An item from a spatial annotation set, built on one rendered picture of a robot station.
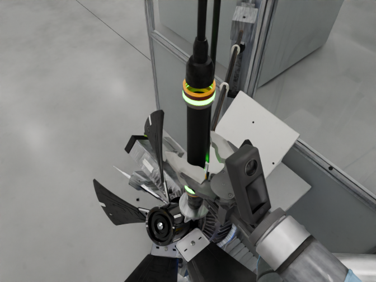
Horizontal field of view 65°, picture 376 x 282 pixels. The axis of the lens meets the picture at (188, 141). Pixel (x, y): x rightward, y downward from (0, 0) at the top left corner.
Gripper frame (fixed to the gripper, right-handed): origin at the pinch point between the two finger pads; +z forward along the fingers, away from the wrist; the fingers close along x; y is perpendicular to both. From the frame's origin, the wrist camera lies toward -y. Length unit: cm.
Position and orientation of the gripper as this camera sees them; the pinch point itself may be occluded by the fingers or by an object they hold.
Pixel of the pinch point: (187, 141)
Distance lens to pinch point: 53.2
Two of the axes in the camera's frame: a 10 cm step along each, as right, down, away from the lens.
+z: -6.3, -6.2, 4.7
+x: 7.8, -5.0, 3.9
